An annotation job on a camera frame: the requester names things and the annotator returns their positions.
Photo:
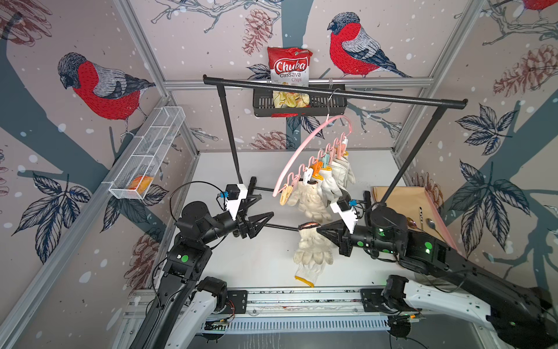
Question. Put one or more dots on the silver spoon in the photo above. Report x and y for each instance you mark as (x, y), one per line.
(431, 224)

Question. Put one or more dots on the red cassava chips bag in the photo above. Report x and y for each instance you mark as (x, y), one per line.
(290, 66)

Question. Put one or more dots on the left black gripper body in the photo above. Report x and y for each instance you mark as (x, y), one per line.
(243, 228)

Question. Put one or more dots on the black clothes rack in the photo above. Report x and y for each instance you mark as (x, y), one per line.
(441, 104)

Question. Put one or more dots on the orange snack packet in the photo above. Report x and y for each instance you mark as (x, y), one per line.
(140, 184)

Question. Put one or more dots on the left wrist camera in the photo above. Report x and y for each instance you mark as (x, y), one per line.
(233, 197)

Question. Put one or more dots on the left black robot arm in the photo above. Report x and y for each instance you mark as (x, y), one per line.
(185, 264)

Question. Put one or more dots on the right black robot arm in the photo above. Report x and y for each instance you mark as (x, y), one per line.
(515, 313)

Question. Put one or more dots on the tan pink-edged placemat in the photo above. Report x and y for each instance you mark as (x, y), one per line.
(403, 203)

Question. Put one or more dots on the white yellow-trim work glove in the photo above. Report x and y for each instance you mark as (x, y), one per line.
(332, 185)

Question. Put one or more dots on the mint green clothespin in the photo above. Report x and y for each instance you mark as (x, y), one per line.
(325, 159)

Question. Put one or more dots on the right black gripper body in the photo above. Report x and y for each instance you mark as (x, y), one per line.
(346, 242)

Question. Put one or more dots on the dark wall basket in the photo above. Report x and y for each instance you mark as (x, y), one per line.
(320, 105)

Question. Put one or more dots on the green-striped leather glove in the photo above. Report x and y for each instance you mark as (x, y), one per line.
(348, 176)

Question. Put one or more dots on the orange clothespin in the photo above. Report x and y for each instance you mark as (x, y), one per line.
(316, 168)

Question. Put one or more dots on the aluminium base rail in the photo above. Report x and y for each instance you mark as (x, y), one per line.
(321, 309)

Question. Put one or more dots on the white clothespin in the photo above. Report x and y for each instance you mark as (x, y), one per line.
(307, 175)

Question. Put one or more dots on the iridescent spoon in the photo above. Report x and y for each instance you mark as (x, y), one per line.
(412, 224)

